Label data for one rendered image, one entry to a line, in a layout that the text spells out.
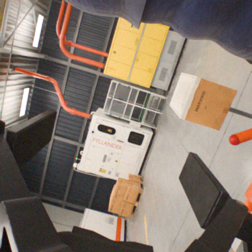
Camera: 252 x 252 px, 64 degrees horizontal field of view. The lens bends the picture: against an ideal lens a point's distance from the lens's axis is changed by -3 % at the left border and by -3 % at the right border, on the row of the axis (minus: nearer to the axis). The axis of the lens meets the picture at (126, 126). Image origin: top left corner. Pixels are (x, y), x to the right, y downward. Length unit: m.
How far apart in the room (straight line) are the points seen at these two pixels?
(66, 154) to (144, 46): 7.51
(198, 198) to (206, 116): 1.88
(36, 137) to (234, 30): 0.33
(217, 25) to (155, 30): 7.45
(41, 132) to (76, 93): 11.10
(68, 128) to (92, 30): 5.23
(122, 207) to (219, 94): 6.11
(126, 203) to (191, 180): 7.28
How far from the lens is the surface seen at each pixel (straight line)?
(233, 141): 0.46
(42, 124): 0.17
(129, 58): 7.66
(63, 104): 8.11
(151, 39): 7.75
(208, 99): 2.01
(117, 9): 0.39
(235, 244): 0.58
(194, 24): 0.37
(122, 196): 7.35
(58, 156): 12.51
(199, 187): 0.17
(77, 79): 11.20
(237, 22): 0.38
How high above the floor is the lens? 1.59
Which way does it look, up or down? 3 degrees down
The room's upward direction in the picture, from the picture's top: 73 degrees counter-clockwise
